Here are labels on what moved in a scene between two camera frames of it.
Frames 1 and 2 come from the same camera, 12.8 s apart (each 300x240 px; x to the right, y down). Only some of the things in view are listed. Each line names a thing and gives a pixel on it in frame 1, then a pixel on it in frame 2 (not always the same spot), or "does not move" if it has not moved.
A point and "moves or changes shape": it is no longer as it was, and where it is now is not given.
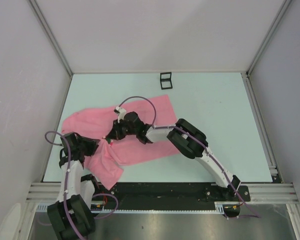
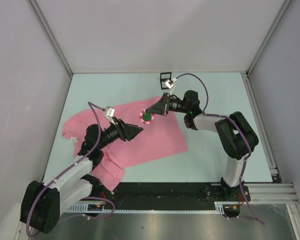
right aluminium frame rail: [271, 161] does not move
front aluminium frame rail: [261, 192] does not move
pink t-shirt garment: [106, 159] moves or changes shape
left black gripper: [92, 144] to [120, 127]
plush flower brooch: [110, 141] moves or changes shape
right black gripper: [115, 134] to [160, 107]
